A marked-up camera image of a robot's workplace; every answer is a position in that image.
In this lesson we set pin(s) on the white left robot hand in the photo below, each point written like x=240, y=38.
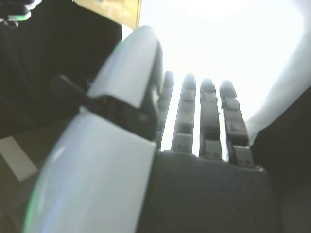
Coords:
x=102, y=170

